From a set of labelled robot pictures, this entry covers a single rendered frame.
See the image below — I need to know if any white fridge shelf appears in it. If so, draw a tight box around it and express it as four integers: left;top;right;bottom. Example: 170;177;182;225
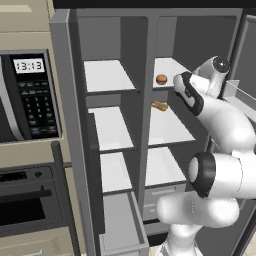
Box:
144;146;188;188
152;57;192;91
87;106;138;154
83;59;140;97
147;105;197;148
99;151;135;195

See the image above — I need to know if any orange tangerine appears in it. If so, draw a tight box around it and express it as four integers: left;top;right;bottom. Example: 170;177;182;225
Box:
155;73;168;86

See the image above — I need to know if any grey fridge crisper drawer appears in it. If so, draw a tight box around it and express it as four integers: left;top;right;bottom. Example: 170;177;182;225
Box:
142;182;188;222

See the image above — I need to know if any grey left fridge door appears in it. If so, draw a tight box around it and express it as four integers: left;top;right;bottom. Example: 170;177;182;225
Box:
49;9;106;256

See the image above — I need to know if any grey fridge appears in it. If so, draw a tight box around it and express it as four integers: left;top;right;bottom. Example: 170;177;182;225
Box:
49;8;256;256

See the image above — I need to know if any grey freezer drawer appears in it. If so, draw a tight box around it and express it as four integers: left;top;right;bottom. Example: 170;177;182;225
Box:
98;191;150;256

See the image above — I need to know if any beige drawer front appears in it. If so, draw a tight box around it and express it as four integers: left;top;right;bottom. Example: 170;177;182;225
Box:
0;229;77;256

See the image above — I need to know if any black built-in oven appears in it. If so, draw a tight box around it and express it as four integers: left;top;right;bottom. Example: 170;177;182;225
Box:
0;162;74;238

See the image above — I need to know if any beige cupboard door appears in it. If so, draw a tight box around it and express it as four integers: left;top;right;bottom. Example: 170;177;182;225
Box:
0;0;55;34

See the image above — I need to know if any dark fridge door handle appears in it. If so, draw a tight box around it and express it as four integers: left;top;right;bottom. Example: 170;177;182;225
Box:
50;141;82;256

